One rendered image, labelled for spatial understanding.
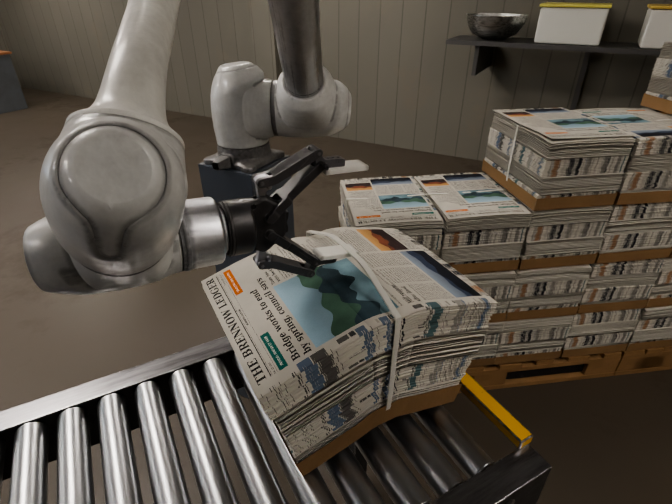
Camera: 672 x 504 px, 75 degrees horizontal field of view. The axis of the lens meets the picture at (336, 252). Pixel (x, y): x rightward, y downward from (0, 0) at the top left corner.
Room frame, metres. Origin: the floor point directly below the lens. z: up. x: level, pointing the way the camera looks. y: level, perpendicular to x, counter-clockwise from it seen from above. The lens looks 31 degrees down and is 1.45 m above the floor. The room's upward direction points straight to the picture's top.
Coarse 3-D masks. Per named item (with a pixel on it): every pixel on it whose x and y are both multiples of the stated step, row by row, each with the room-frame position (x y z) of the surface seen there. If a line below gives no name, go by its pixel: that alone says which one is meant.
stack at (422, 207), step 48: (384, 192) 1.44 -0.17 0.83; (432, 192) 1.44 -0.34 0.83; (480, 192) 1.44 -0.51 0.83; (432, 240) 1.23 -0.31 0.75; (480, 240) 1.26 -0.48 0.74; (528, 240) 1.28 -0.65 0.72; (576, 240) 1.30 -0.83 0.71; (624, 240) 1.32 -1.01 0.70; (528, 288) 1.28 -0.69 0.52; (576, 288) 1.30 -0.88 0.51; (624, 288) 1.33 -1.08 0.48; (528, 336) 1.29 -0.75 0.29; (576, 336) 1.32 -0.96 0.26; (624, 336) 1.35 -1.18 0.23; (480, 384) 1.27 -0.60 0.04; (528, 384) 1.30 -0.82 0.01
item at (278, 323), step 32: (288, 256) 0.65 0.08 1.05; (224, 288) 0.59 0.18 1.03; (256, 288) 0.57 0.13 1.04; (288, 288) 0.56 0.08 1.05; (320, 288) 0.55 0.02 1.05; (224, 320) 0.51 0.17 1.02; (256, 320) 0.50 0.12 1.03; (288, 320) 0.49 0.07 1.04; (320, 320) 0.48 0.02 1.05; (352, 320) 0.47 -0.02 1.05; (256, 352) 0.44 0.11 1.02; (288, 352) 0.43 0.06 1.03; (320, 352) 0.43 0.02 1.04; (352, 352) 0.44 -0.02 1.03; (256, 384) 0.39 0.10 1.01; (288, 384) 0.39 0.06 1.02; (320, 384) 0.41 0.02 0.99; (352, 384) 0.44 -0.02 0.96; (288, 416) 0.39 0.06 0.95; (320, 416) 0.42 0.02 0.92; (352, 416) 0.45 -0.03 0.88; (320, 448) 0.42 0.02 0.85
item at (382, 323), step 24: (312, 240) 0.70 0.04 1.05; (336, 264) 0.61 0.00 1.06; (336, 288) 0.55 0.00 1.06; (360, 288) 0.55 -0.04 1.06; (384, 288) 0.54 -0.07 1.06; (360, 312) 0.49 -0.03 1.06; (384, 312) 0.49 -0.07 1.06; (408, 312) 0.49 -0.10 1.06; (384, 336) 0.47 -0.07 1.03; (408, 336) 0.49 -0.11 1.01; (384, 360) 0.47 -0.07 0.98; (408, 360) 0.49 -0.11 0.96; (384, 384) 0.48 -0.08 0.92
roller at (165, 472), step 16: (144, 384) 0.59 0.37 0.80; (144, 400) 0.55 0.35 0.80; (160, 400) 0.56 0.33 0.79; (144, 416) 0.52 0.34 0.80; (160, 416) 0.52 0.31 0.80; (144, 432) 0.49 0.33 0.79; (160, 432) 0.48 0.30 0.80; (144, 448) 0.46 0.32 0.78; (160, 448) 0.45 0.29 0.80; (176, 448) 0.46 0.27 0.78; (160, 464) 0.42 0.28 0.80; (176, 464) 0.43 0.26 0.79; (160, 480) 0.40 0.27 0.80; (176, 480) 0.40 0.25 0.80; (160, 496) 0.37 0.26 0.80; (176, 496) 0.37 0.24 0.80
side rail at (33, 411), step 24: (168, 360) 0.65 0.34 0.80; (192, 360) 0.65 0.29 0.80; (96, 384) 0.59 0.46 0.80; (120, 384) 0.59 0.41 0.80; (168, 384) 0.61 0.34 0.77; (240, 384) 0.68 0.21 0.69; (24, 408) 0.53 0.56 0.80; (48, 408) 0.53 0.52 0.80; (96, 408) 0.55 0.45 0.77; (168, 408) 0.61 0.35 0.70; (0, 432) 0.48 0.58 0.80; (96, 432) 0.54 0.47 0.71; (48, 456) 0.50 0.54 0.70
